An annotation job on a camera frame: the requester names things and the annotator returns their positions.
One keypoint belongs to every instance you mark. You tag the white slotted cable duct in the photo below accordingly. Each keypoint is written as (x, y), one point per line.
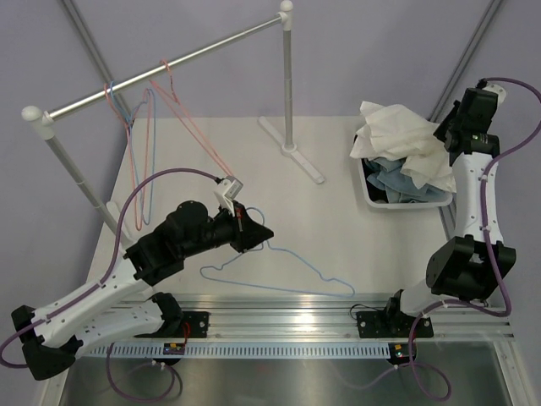
(201, 350)

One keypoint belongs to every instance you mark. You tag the pink wire hanger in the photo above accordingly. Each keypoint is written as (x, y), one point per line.
(127, 118)

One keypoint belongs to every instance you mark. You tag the white plastic basket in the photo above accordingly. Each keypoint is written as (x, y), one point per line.
(412, 206)

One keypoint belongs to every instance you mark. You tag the silver clothes rack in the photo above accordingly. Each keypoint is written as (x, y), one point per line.
(42, 121)

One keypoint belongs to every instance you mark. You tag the pink hanger with jeans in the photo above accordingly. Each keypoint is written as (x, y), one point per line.
(181, 113)

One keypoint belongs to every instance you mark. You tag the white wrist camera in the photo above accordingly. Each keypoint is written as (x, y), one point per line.
(493, 88)
(226, 192)

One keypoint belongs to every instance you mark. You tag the white shirt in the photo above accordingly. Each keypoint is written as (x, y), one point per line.
(399, 135)

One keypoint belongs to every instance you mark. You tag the blue hanger with white shirt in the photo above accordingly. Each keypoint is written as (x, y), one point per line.
(296, 261)

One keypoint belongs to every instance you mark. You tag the blue hanger with denim shirt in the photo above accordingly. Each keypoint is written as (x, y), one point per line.
(145, 152)

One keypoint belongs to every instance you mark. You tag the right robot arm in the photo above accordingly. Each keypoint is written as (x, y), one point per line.
(473, 263)

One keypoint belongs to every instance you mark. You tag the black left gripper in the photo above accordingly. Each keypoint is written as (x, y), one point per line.
(248, 233)

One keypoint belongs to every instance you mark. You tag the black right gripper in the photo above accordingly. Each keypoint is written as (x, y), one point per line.
(440, 132)

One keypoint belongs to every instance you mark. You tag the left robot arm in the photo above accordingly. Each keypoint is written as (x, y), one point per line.
(54, 336)

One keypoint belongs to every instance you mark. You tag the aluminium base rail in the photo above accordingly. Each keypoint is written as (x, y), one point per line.
(293, 318)

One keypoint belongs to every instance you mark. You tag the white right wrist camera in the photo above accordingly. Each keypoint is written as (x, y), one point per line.
(493, 88)

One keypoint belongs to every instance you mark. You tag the light blue denim shirt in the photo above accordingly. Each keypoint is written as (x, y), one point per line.
(386, 184)

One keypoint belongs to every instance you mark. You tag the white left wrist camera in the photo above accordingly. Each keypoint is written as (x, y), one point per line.
(226, 192)

